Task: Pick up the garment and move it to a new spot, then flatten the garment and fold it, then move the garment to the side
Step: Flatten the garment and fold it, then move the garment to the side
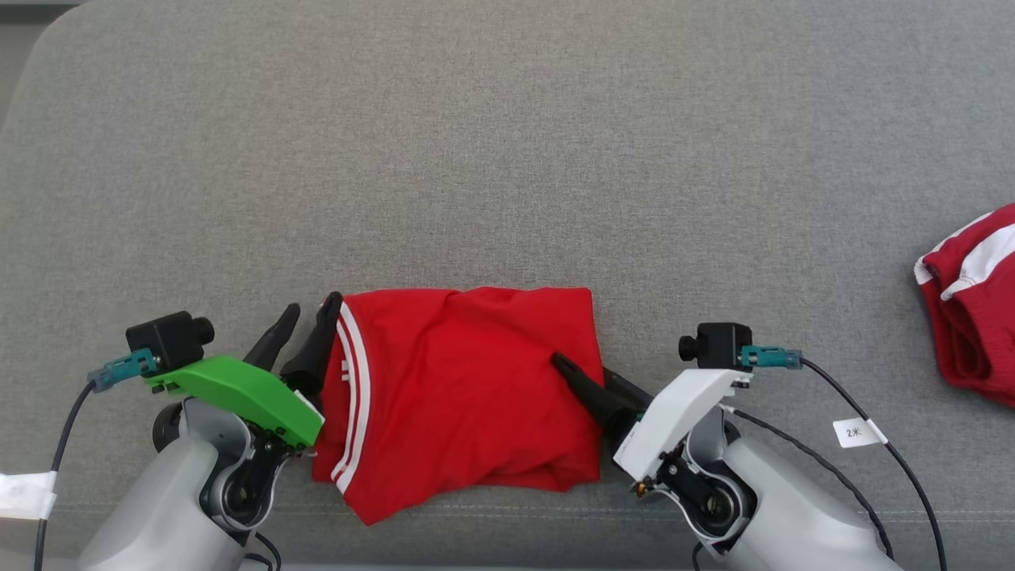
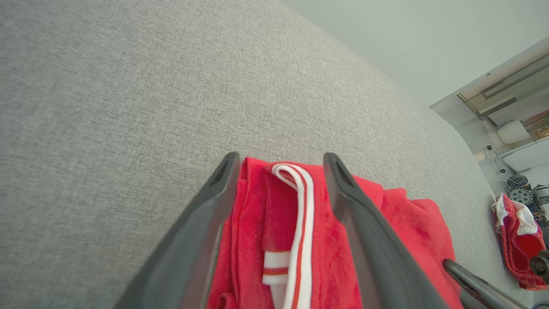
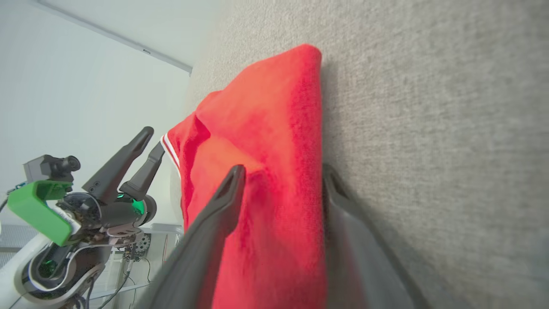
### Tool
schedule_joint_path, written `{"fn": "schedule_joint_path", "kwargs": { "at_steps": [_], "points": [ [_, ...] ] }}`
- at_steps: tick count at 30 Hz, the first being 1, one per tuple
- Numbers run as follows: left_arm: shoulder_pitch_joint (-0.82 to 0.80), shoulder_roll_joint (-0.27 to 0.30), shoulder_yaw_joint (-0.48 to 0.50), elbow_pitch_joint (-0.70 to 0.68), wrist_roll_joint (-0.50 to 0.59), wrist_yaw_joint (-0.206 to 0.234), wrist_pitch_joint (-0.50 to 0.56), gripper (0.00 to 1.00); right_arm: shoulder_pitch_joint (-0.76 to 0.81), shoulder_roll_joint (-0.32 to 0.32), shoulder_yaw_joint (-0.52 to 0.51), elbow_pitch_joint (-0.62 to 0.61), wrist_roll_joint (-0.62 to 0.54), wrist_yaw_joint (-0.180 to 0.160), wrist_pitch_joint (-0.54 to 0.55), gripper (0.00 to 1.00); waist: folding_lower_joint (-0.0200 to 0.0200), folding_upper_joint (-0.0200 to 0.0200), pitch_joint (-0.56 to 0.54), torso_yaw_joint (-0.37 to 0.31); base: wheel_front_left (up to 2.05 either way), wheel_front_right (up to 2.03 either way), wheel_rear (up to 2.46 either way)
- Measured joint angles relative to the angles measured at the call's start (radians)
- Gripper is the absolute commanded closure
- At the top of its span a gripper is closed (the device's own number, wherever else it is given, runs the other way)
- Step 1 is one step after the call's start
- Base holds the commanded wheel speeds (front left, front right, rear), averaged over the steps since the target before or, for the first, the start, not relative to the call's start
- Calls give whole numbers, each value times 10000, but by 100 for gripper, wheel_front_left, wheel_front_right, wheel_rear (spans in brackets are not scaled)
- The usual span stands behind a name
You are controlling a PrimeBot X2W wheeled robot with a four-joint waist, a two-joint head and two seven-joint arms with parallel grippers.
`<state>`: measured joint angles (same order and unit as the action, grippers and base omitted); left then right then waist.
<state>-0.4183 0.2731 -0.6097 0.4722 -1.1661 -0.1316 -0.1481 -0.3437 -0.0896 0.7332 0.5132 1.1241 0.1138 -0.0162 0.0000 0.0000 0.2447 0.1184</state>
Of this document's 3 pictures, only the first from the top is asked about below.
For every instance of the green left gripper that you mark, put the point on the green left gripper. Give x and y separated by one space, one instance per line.
246 392

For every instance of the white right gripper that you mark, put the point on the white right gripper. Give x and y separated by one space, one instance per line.
674 420

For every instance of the red basketball jersey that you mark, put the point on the red basketball jersey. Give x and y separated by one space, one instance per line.
460 396

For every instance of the red elastic waist shorts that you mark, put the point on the red elastic waist shorts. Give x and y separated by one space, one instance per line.
971 333

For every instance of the grey fabric sofa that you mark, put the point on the grey fabric sofa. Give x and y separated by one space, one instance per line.
507 143

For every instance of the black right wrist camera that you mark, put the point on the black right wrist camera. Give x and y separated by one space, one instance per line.
725 345

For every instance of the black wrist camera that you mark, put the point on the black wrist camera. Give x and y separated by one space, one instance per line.
725 345
166 341

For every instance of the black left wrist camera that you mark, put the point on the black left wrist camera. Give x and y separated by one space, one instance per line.
166 341

